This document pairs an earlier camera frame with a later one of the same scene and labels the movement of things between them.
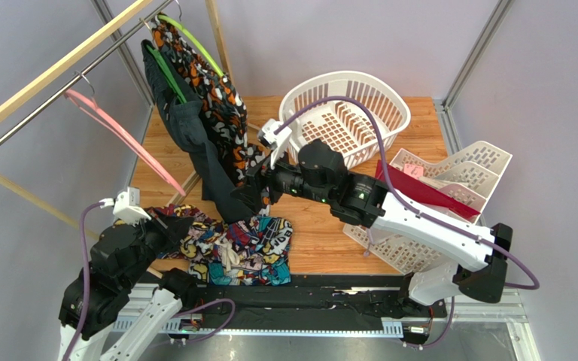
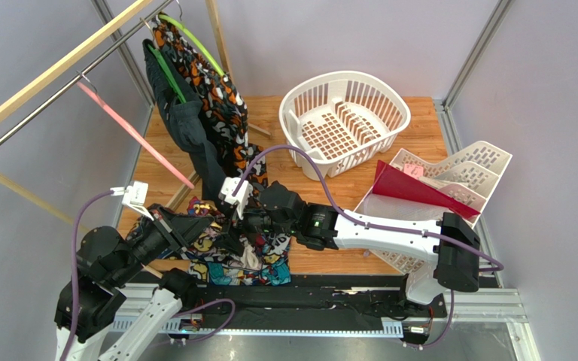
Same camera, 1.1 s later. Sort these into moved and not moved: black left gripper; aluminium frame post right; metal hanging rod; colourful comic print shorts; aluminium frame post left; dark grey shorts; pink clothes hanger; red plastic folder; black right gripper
Moved: colourful comic print shorts; black right gripper; pink clothes hanger
Not moved: black left gripper; red plastic folder; aluminium frame post right; metal hanging rod; aluminium frame post left; dark grey shorts
